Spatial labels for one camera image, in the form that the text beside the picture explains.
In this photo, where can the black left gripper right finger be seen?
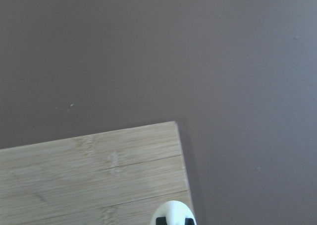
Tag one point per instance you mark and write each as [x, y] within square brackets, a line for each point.
[189, 221]

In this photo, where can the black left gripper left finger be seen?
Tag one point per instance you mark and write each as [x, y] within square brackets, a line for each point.
[161, 221]

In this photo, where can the white steamed bun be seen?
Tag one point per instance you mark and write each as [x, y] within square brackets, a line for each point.
[175, 212]

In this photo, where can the wooden cutting board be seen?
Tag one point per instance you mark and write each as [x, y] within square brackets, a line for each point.
[112, 178]

